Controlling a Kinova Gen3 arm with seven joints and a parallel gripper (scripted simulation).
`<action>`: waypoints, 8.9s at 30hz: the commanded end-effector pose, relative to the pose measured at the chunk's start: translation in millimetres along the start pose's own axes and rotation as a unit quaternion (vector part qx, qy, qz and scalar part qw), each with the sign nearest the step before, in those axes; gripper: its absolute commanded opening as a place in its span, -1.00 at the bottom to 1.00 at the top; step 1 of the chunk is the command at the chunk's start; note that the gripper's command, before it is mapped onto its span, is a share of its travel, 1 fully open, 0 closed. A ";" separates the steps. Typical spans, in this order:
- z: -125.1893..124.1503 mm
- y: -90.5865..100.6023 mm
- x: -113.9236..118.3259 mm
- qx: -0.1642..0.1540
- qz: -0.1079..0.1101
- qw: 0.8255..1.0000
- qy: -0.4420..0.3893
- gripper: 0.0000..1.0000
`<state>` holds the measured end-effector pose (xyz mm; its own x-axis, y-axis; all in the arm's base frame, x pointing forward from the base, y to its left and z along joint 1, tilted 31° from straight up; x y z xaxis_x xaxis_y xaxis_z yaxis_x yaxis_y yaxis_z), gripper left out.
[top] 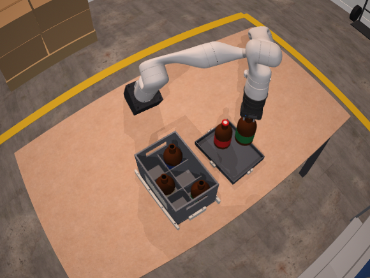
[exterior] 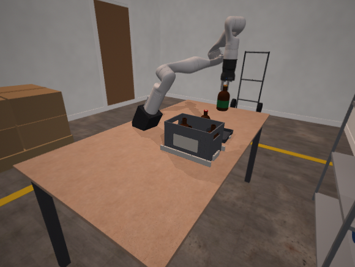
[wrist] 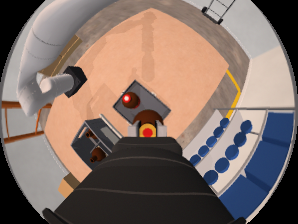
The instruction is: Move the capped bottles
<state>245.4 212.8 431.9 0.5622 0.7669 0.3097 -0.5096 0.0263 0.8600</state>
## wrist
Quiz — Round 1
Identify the brown bottle with green band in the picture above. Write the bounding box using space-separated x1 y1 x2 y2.
132 110 164 137

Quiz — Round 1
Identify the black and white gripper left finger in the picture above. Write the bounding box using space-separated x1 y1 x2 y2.
127 120 141 137

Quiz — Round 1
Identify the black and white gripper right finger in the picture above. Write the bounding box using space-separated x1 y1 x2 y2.
155 120 167 137

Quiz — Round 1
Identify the brown glass bottle with red label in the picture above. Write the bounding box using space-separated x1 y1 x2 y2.
122 92 140 109

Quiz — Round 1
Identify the dark grey divided crate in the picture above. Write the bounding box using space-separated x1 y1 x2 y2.
70 118 120 170

